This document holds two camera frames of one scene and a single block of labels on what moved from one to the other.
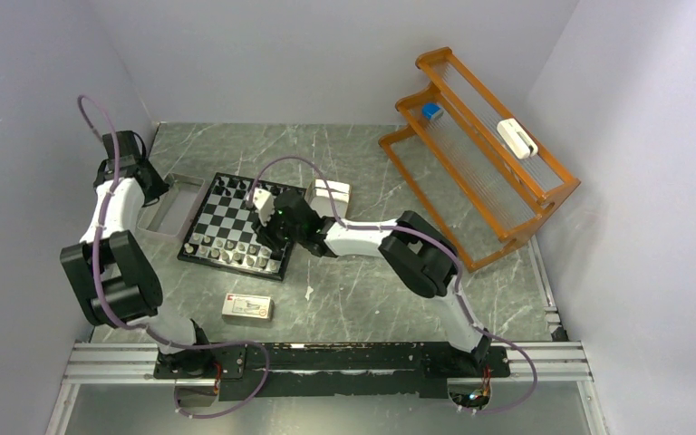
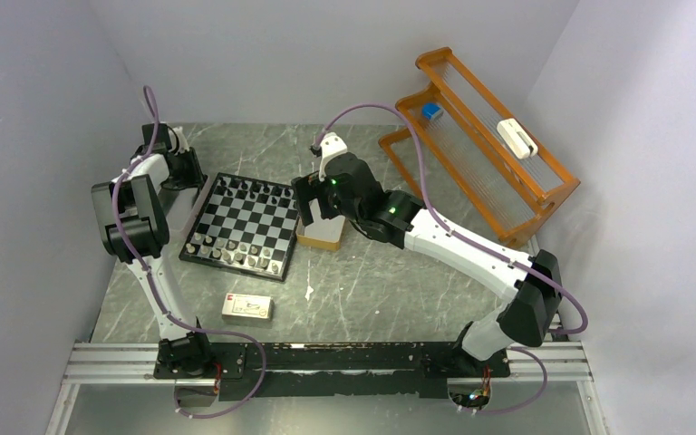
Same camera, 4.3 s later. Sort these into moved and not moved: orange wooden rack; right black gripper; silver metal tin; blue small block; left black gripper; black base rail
Moved: left black gripper; right black gripper
Not moved: blue small block; orange wooden rack; silver metal tin; black base rail
